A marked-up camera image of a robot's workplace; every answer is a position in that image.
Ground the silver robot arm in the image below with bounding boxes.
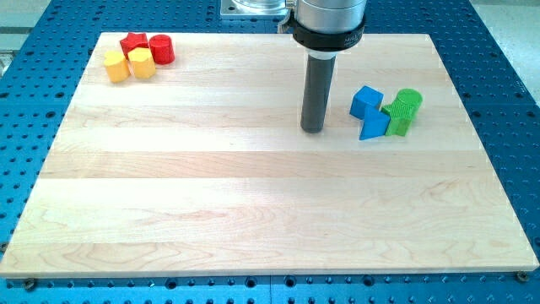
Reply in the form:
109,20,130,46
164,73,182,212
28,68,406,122
278,0,367,52

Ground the red star block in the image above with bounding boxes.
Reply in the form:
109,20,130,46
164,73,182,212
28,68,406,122
120,32,149,59

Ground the light wooden board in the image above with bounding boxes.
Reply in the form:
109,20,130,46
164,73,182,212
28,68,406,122
1,32,538,278

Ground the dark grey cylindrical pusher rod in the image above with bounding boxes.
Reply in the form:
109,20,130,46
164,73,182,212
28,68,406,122
300,51,337,133

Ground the blue triangle block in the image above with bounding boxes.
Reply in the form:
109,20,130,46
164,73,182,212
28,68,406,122
359,107,391,140

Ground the blue cube block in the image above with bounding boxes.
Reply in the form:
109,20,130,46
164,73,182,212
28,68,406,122
349,86,384,119

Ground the green cylinder block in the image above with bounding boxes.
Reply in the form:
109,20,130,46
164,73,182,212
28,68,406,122
394,88,423,120

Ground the red cylinder block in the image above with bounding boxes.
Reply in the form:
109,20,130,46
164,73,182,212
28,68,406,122
148,34,176,65

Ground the yellow hexagon block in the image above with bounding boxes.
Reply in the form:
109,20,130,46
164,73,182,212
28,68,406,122
128,47,156,79

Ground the yellow heart block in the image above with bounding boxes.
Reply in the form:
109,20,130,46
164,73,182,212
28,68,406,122
104,51,131,83

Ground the left board stop screw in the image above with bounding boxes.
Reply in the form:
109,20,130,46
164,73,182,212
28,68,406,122
22,278,37,291

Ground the board stop screw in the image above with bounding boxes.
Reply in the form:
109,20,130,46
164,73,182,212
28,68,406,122
22,278,37,291
515,271,529,283

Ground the right board stop screw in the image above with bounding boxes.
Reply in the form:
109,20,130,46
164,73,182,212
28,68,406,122
515,271,529,283

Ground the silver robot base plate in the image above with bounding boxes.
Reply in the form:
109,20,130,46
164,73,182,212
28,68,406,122
219,0,288,19

